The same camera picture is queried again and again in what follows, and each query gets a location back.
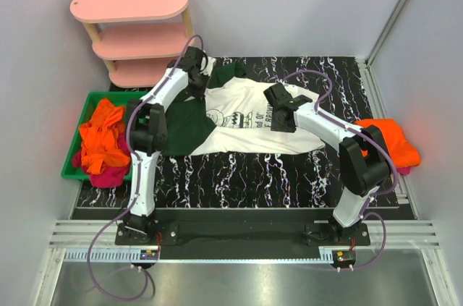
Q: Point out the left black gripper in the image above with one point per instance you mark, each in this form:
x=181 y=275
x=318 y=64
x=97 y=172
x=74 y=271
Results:
x=197 y=86

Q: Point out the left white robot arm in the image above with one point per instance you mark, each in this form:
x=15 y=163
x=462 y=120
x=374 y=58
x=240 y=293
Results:
x=146 y=124

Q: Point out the orange folded t-shirt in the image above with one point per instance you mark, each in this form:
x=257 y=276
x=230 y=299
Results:
x=401 y=151

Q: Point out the pink three-tier wooden shelf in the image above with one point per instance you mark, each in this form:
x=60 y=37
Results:
x=136 y=39

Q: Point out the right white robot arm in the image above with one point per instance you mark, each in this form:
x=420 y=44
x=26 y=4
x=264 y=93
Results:
x=364 y=162

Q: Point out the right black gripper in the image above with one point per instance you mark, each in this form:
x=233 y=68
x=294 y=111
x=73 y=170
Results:
x=283 y=125

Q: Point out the magenta t-shirt in bin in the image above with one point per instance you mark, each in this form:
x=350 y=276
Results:
x=111 y=175

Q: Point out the aluminium corner frame post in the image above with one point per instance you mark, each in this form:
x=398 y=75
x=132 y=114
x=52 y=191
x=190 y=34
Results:
x=386 y=31

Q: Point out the magenta folded t-shirt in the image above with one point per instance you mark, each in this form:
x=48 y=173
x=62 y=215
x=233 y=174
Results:
x=404 y=170

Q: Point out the orange t-shirt in bin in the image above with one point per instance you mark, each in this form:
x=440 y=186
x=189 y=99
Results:
x=100 y=138

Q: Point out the white and green t-shirt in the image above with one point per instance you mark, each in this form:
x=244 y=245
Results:
x=233 y=116

